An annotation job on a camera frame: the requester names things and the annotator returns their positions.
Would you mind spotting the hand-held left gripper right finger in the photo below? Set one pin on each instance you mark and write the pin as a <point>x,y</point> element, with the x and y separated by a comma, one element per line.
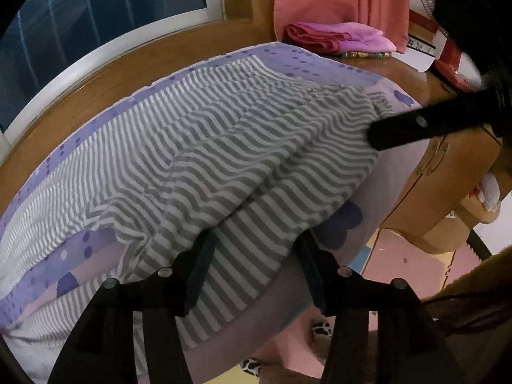
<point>314,276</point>

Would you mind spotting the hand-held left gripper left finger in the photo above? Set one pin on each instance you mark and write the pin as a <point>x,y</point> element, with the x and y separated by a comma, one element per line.
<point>200,272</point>

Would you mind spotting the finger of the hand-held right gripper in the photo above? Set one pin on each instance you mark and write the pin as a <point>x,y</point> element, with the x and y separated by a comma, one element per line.
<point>420,122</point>

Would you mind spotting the grey white striped garment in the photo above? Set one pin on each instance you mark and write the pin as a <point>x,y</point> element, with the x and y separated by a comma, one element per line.
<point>220,136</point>

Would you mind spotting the cow print slipper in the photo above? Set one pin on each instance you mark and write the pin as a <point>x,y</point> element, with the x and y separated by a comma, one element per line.
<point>322,328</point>
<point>252,367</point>

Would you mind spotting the purple dotted bed sheet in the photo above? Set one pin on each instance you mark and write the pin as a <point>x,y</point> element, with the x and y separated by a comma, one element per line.
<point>384,176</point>

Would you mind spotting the white paper sheet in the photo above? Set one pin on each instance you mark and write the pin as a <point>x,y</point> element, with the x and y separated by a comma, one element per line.
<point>420,54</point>

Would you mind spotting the floral folded cloth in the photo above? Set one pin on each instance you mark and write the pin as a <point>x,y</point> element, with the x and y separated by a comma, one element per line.
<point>364,55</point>

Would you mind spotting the white plush item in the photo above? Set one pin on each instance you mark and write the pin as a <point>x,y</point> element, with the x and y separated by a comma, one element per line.
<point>490,192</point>

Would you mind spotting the pink folded blanket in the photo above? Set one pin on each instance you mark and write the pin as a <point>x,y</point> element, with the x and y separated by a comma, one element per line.
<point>352,36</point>

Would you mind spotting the person's brown fuzzy robe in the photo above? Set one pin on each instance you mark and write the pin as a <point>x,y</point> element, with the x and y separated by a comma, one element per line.
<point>480,288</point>

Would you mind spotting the wooden platform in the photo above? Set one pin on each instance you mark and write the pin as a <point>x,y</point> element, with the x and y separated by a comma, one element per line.
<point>120,74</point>

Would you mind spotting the white framed window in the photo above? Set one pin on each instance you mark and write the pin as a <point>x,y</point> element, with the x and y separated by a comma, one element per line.
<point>100,8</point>

